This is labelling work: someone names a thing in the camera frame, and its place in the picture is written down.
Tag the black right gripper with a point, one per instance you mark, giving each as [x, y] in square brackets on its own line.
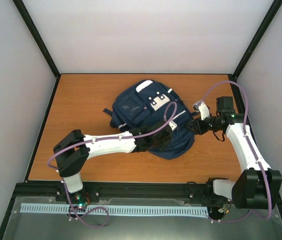
[197, 125]

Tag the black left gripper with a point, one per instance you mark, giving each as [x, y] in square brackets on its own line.
[162, 146]

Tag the navy blue student backpack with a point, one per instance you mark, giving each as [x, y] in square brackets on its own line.
[142, 106]

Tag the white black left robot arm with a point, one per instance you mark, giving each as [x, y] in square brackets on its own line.
[75, 149]

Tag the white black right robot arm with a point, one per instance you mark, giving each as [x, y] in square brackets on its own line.
[258, 186]

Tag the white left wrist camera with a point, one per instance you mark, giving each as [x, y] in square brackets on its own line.
[172, 125]

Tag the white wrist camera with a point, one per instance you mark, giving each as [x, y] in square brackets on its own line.
[201, 110]
[172, 125]

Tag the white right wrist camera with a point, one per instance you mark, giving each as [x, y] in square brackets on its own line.
[201, 110]

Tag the black right frame post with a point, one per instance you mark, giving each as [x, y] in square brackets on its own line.
[264, 25]

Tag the black frame post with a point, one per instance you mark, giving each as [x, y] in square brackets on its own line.
[27, 19]
[264, 25]

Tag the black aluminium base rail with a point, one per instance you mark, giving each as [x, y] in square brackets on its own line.
[193, 193]

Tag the metal front base plate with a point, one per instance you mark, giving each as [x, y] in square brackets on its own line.
[94, 223]

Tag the light blue slotted cable duct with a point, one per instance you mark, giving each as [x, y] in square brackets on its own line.
[121, 210]

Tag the black left frame post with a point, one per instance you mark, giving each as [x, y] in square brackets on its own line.
[27, 19]

